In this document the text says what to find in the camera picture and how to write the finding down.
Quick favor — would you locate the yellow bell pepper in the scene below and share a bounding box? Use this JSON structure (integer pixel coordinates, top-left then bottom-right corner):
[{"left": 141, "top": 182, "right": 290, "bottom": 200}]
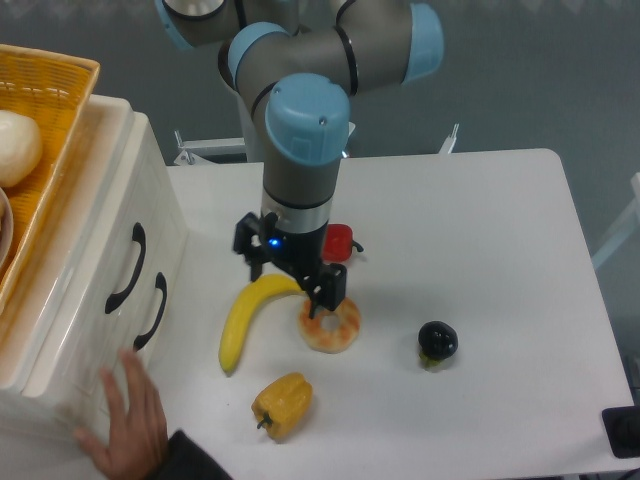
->
[{"left": 251, "top": 372, "right": 313, "bottom": 440}]

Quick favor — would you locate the red bell pepper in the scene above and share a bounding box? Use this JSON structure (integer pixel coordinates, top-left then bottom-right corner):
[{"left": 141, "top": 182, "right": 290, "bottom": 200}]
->
[{"left": 322, "top": 224, "right": 364, "bottom": 263}]

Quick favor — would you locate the yellow wicker basket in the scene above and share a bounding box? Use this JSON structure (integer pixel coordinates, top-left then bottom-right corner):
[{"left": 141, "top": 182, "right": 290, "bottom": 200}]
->
[{"left": 1, "top": 44, "right": 100, "bottom": 306}]

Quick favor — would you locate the white table frame bracket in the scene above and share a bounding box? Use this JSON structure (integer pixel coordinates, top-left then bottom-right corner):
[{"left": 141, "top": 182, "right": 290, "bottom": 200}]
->
[{"left": 438, "top": 123, "right": 460, "bottom": 155}]

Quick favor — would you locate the white drawer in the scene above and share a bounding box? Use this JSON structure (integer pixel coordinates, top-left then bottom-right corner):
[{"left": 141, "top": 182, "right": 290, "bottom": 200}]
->
[{"left": 22, "top": 113, "right": 187, "bottom": 400}]

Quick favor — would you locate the white drawer cabinet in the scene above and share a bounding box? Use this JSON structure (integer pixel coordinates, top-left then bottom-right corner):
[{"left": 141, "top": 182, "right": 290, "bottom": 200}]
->
[{"left": 1, "top": 95, "right": 188, "bottom": 479}]

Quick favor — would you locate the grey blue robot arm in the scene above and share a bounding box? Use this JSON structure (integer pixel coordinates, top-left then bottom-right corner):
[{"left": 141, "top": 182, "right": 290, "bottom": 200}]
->
[{"left": 156, "top": 1, "right": 445, "bottom": 311}]

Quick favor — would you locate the person's hand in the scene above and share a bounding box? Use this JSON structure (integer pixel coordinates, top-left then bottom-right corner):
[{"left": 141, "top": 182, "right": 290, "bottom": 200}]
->
[{"left": 73, "top": 350, "right": 169, "bottom": 479}]

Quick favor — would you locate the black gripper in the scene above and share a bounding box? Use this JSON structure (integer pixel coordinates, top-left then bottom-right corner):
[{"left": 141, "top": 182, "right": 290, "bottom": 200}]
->
[{"left": 233, "top": 212, "right": 347, "bottom": 319}]

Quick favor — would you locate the white round bun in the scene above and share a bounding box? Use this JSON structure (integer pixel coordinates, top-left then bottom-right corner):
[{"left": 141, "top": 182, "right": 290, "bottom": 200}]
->
[{"left": 1, "top": 110, "right": 43, "bottom": 188}]

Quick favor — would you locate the black top drawer handle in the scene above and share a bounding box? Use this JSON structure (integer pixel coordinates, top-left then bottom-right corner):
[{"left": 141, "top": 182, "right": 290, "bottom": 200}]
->
[{"left": 104, "top": 222, "right": 147, "bottom": 315}]

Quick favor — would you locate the dark purple eggplant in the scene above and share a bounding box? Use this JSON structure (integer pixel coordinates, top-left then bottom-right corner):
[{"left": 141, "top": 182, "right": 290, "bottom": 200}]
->
[{"left": 418, "top": 321, "right": 459, "bottom": 368}]

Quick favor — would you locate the black lower drawer handle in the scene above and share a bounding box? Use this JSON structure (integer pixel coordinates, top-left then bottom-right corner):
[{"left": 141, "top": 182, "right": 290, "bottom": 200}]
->
[{"left": 133, "top": 272, "right": 168, "bottom": 351}]

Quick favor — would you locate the yellow banana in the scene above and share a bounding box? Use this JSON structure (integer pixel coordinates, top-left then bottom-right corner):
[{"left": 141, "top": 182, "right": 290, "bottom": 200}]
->
[{"left": 218, "top": 274, "right": 301, "bottom": 375}]

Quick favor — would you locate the orange shrimp ring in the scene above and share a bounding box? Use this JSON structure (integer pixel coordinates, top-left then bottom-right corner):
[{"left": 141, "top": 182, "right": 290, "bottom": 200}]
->
[{"left": 297, "top": 294, "right": 361, "bottom": 353}]

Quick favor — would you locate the white bowl rim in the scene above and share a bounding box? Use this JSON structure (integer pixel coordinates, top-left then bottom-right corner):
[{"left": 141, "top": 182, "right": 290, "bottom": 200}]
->
[{"left": 0, "top": 191, "right": 14, "bottom": 267}]

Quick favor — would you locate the black drawer handle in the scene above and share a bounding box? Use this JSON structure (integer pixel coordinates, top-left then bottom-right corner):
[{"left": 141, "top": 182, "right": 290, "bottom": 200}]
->
[
  {"left": 133, "top": 272, "right": 168, "bottom": 351},
  {"left": 104, "top": 222, "right": 147, "bottom": 315}
]

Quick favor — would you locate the black device at table edge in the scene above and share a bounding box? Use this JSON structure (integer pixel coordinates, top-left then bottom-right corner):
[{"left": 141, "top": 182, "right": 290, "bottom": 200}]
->
[{"left": 601, "top": 406, "right": 640, "bottom": 459}]

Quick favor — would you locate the dark sleeved forearm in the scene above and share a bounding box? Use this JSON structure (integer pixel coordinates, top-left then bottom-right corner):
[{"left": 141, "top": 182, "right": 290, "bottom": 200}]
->
[{"left": 147, "top": 430, "right": 232, "bottom": 480}]

